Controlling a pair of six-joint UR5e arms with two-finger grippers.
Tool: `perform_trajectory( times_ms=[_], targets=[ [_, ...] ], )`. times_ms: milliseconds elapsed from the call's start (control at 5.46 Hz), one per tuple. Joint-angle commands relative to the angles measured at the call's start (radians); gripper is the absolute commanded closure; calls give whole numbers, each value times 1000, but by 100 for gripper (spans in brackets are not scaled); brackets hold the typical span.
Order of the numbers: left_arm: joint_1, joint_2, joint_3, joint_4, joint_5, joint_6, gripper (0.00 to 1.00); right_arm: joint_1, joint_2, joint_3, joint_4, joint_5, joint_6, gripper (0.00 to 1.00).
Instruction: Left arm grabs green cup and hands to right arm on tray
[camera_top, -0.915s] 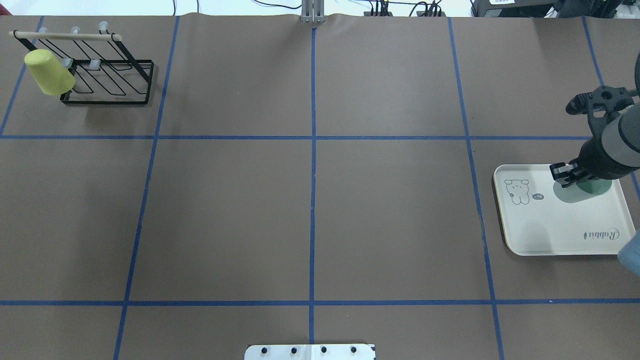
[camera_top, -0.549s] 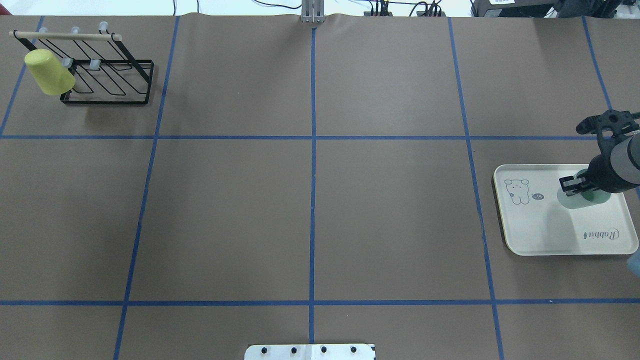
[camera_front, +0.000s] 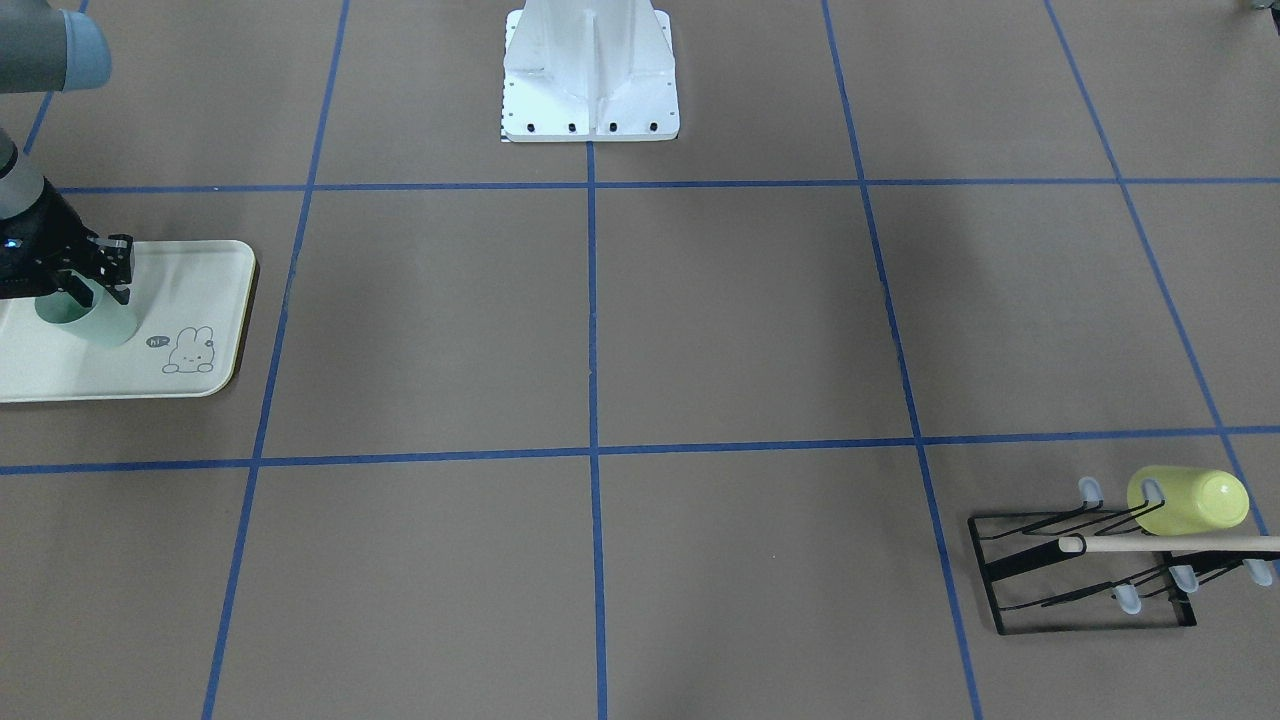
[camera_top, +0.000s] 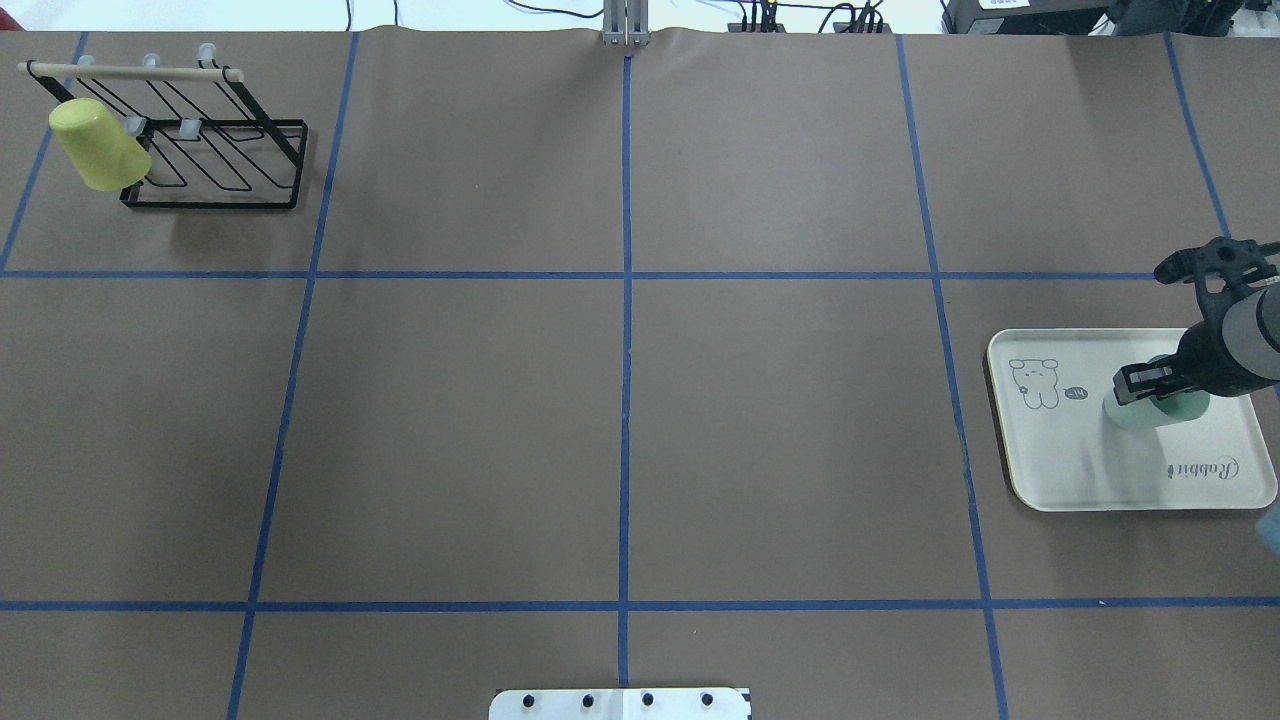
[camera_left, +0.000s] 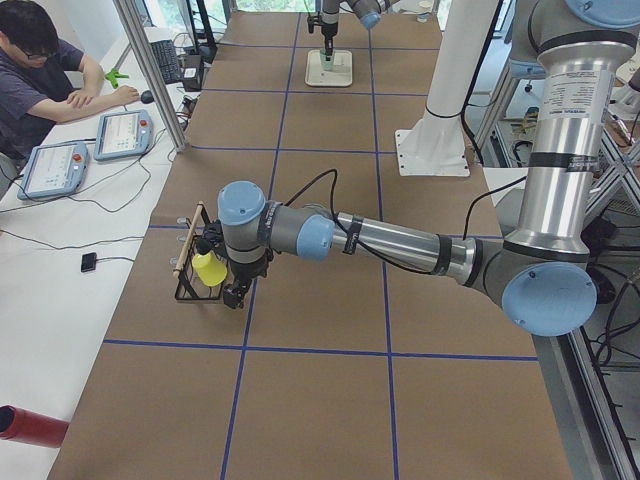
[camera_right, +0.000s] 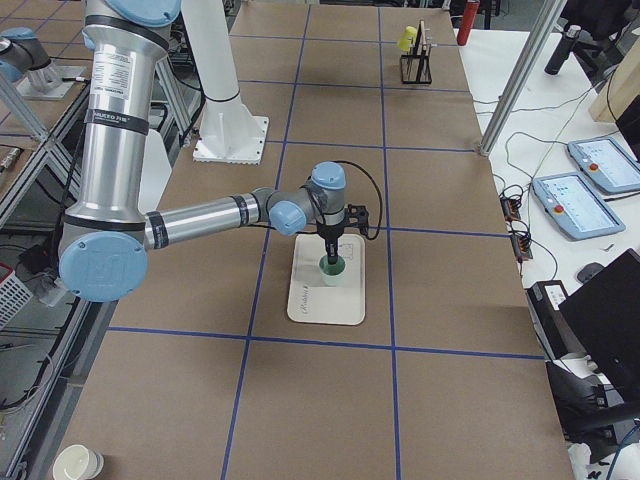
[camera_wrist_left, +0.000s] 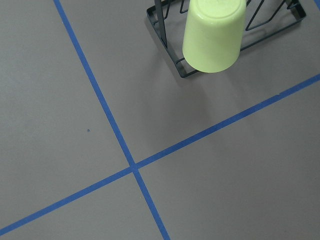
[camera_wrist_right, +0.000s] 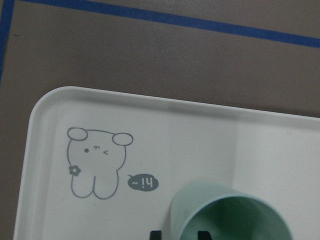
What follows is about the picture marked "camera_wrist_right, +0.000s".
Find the pale green cup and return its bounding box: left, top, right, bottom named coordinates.
left=170, top=181, right=293, bottom=240

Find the cream rabbit tray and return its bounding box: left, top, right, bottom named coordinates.
left=13, top=86, right=320, bottom=240

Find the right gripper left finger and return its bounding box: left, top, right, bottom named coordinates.
left=149, top=230, right=162, bottom=240

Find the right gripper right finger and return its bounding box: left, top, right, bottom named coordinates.
left=197, top=230, right=212, bottom=240

